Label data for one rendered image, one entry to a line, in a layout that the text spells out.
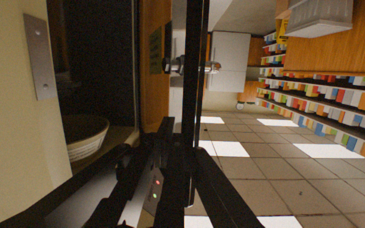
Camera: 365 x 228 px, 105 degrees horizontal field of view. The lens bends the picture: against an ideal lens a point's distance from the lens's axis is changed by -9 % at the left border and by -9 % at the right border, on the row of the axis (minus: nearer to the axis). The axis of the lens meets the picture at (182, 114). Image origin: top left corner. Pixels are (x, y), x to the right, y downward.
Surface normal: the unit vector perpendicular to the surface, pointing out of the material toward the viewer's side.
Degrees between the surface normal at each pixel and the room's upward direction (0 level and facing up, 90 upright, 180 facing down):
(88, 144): 67
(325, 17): 96
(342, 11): 96
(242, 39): 90
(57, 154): 90
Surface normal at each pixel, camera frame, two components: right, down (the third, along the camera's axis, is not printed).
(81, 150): 0.74, 0.55
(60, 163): 1.00, 0.04
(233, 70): 0.00, 0.27
